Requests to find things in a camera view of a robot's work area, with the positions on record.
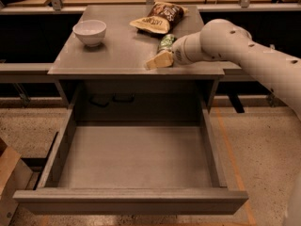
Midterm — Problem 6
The green soda can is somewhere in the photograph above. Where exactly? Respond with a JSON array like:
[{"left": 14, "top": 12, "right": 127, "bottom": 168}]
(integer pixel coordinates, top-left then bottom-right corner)
[{"left": 158, "top": 34, "right": 177, "bottom": 52}]

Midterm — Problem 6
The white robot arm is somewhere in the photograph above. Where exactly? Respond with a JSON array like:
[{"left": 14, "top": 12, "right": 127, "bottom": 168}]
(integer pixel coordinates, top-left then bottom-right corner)
[{"left": 147, "top": 19, "right": 301, "bottom": 119}]

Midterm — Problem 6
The grey cabinet with top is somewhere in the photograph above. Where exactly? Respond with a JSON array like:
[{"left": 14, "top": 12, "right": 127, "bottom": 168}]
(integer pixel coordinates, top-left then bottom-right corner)
[{"left": 49, "top": 5, "right": 224, "bottom": 123}]

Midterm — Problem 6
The open grey top drawer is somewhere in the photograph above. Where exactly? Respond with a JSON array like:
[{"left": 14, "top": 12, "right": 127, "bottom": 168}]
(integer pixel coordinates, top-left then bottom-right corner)
[{"left": 14, "top": 109, "right": 248, "bottom": 215}]

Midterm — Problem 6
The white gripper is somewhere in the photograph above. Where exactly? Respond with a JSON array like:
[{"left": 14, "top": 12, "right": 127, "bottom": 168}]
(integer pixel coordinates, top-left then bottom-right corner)
[{"left": 146, "top": 32, "right": 206, "bottom": 70}]

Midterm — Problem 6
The cardboard box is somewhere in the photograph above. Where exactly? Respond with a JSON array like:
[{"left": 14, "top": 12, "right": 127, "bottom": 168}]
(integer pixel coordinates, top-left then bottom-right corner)
[{"left": 0, "top": 139, "right": 33, "bottom": 226}]

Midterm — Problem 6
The white ceramic bowl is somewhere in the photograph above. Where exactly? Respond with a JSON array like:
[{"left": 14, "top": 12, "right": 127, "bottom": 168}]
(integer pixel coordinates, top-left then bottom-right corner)
[{"left": 72, "top": 20, "right": 107, "bottom": 47}]

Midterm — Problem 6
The brown chip bag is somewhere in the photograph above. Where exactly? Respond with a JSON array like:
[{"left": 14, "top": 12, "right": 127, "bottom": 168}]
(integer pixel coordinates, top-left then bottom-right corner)
[{"left": 130, "top": 2, "right": 189, "bottom": 34}]

